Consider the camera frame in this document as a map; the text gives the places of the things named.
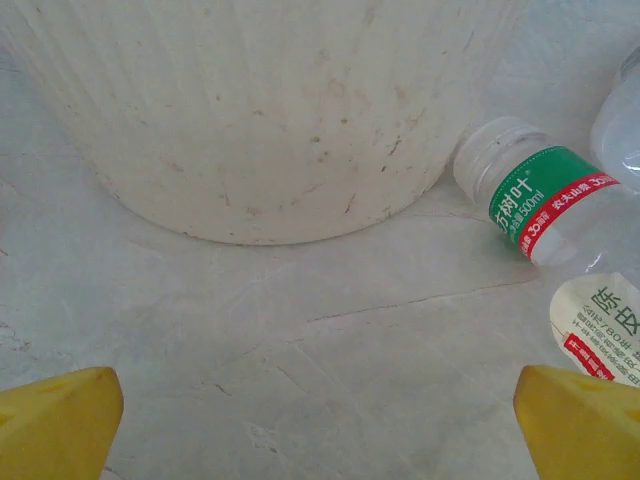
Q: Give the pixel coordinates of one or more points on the clear unlabelled plastic bottle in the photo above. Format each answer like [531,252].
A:
[617,135]

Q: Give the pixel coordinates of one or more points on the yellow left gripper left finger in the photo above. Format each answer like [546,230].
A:
[55,430]

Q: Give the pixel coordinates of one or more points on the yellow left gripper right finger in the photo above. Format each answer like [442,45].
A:
[585,435]

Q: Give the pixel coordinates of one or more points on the clear bottle green red label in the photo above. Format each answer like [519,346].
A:
[530,195]

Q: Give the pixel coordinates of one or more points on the clear bottle cream label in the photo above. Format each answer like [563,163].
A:
[600,325]

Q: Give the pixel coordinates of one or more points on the white ribbed waste bin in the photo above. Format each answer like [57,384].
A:
[260,125]

